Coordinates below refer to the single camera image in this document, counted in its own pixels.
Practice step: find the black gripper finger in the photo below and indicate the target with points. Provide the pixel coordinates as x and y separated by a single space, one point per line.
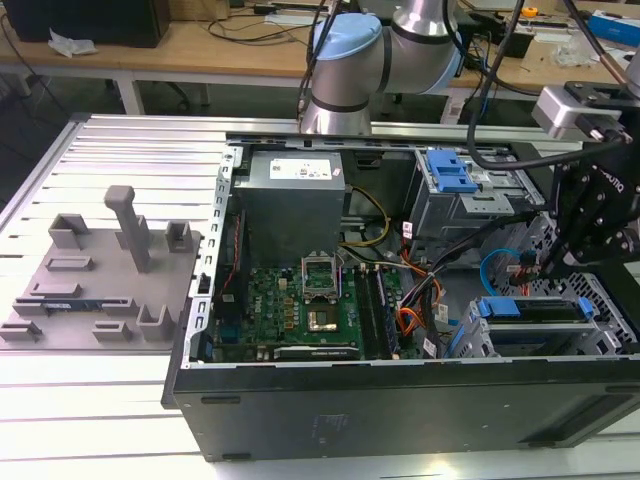
557 192
567 240

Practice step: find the hard disk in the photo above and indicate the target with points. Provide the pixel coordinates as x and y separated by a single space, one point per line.
530 309

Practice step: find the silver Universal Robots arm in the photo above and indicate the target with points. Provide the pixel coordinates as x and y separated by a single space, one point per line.
340 75

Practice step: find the grey perforated disk bay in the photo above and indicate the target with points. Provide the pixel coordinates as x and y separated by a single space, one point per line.
607 330

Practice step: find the grey metal drive cage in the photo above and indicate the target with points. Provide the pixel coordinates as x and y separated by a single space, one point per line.
482 206

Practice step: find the wooden desk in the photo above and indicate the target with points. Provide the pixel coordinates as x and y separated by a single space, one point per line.
200 57
530 75

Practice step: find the clear plastic bag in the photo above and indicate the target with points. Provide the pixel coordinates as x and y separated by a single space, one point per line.
572 50

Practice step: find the small black device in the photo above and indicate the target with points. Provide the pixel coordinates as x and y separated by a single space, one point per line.
517 42

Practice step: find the blue cardboard box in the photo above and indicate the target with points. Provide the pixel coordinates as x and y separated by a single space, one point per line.
612 25

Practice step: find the yellow tape roll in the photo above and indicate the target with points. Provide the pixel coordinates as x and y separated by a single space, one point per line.
529 12

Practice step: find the black RAM stick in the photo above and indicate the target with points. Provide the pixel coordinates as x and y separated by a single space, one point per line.
386 310

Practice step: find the black PC case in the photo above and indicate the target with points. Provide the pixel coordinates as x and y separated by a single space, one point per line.
380 415

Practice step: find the CPU socket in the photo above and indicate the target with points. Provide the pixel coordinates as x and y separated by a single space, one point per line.
322 321

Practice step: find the grey power supply unit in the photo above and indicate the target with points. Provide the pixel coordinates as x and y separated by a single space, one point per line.
290 210

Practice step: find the black graphics card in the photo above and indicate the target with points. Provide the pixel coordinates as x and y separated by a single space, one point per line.
315 352

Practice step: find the green motherboard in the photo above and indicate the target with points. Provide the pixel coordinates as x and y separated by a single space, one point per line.
280 310

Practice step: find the grey parts rack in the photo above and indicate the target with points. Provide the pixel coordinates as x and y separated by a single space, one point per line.
100 295

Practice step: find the RAM stick on rack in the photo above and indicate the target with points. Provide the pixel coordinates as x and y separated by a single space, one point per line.
70 304

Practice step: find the black box on desk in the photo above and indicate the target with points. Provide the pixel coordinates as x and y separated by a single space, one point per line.
85 20

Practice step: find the white crumpled plastic bag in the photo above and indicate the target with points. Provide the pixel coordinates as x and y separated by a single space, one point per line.
70 44

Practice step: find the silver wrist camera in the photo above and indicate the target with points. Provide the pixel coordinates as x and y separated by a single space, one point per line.
555 112

